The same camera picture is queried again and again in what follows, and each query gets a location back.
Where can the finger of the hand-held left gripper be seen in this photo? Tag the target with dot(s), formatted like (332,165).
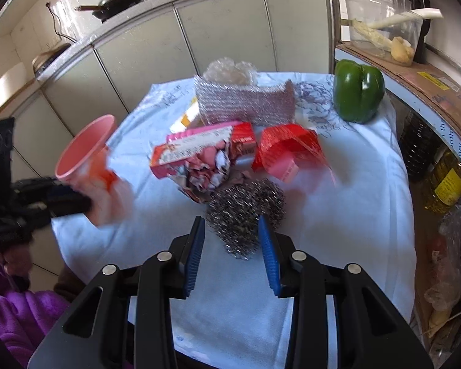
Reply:
(71,200)

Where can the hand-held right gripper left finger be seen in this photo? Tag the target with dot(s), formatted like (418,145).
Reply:
(194,255)

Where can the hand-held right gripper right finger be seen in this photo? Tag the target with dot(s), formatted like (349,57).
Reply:
(267,257)

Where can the steel wool scourer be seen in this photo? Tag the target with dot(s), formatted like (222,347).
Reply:
(272,200)
(234,221)

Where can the pink plastic cup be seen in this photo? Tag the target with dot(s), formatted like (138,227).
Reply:
(85,150)

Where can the torn pink carton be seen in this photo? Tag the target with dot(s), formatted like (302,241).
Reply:
(192,152)

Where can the red wrapper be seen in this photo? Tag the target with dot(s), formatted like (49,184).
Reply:
(288,142)

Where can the silver pink scrubbing cloth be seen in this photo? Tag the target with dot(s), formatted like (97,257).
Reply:
(246,100)

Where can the clear plastic wrap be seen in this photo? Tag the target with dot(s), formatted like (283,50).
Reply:
(223,71)

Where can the person's left forearm purple sleeve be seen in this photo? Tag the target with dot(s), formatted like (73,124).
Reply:
(19,315)

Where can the person's left hand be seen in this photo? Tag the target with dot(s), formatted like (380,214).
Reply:
(17,267)

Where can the floral white tablecloth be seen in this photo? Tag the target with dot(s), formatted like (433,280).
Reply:
(353,219)

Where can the white pot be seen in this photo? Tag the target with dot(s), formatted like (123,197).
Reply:
(7,86)

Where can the dark countertop cooker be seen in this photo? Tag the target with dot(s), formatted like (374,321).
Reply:
(50,59)

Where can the clear plastic bag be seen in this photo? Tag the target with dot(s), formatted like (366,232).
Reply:
(451,253)

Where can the dark oil bottle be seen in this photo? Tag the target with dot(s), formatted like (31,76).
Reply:
(418,146)

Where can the green bell pepper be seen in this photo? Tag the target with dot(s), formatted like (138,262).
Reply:
(357,88)

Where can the yellow oil bottle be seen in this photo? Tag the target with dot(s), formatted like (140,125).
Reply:
(447,180)

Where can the black wok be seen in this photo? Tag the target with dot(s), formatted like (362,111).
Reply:
(119,0)

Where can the brown cardboard sheet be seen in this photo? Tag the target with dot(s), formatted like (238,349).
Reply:
(430,82)

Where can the corn cob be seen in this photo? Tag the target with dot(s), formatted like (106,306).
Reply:
(370,34)

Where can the potato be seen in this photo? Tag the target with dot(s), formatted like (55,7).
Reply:
(402,52)

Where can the metal pole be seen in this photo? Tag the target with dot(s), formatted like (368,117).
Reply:
(330,19)

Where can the clear plastic container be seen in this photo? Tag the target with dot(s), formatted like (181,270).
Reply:
(368,9)

